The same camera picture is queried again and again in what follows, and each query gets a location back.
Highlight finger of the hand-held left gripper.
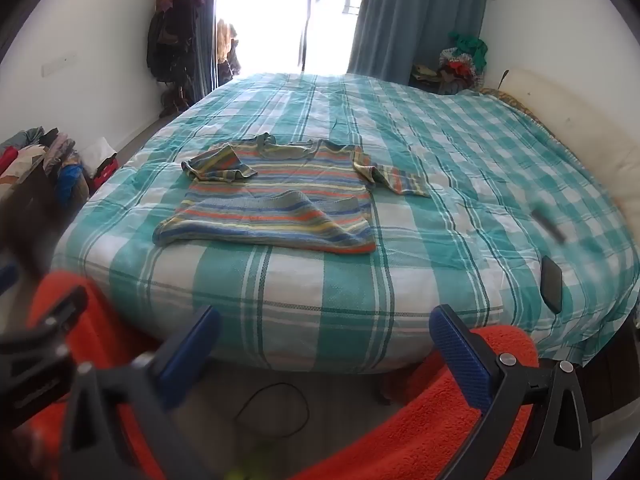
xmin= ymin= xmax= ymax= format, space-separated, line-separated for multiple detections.
xmin=0 ymin=284 xmax=89 ymax=428

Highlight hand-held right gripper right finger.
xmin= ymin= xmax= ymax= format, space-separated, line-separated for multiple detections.
xmin=429 ymin=303 xmax=593 ymax=480

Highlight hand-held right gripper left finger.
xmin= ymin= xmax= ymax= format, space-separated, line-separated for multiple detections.
xmin=60 ymin=304 xmax=222 ymax=480

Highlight striped knit t-shirt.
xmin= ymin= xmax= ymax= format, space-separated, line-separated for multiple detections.
xmin=152 ymin=132 xmax=432 ymax=256

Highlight row of folded clothes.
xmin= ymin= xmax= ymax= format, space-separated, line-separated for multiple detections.
xmin=0 ymin=127 xmax=93 ymax=206

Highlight colourful clothes pile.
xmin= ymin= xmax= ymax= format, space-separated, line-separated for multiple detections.
xmin=437 ymin=47 xmax=483 ymax=96

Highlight brown clothes behind curtain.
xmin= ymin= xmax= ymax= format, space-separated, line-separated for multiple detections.
xmin=216 ymin=19 xmax=242 ymax=83

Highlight dark hanging clothes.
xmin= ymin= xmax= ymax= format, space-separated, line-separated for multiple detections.
xmin=146 ymin=0 xmax=206 ymax=83

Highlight orange fleece garment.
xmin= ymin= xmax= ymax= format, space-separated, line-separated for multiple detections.
xmin=27 ymin=270 xmax=541 ymax=480

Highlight black phone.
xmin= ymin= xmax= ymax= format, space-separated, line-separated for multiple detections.
xmin=540 ymin=255 xmax=564 ymax=316

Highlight bed with green plaid cover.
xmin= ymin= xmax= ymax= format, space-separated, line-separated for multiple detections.
xmin=50 ymin=71 xmax=640 ymax=376

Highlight white bag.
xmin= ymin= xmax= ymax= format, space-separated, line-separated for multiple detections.
xmin=80 ymin=136 xmax=120 ymax=183

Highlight cream pillow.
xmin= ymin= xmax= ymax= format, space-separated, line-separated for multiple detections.
xmin=482 ymin=67 xmax=640 ymax=241

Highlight green cloth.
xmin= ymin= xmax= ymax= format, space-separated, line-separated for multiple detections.
xmin=447 ymin=31 xmax=488 ymax=73

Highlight narrow grey-blue curtain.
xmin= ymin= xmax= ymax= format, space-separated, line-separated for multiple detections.
xmin=187 ymin=0 xmax=222 ymax=98

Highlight wide grey-blue curtain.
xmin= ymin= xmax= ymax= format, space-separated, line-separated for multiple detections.
xmin=346 ymin=0 xmax=493 ymax=93

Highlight black cable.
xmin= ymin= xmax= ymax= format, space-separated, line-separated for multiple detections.
xmin=235 ymin=382 xmax=311 ymax=436

